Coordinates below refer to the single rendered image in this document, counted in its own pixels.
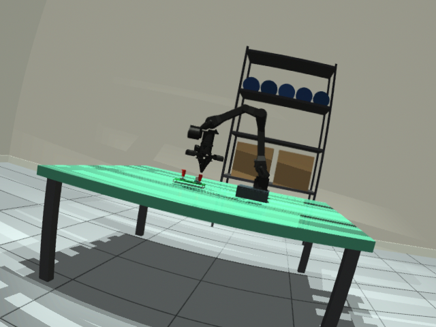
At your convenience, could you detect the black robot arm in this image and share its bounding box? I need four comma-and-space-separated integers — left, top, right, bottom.
187, 104, 270, 191

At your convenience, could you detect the green circuit board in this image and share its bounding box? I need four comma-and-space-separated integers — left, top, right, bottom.
173, 170, 206, 189

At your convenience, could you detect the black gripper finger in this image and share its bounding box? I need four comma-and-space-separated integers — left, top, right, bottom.
202, 159, 212, 173
196, 157, 204, 172

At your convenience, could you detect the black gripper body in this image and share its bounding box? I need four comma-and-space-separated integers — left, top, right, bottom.
185, 141, 223, 162

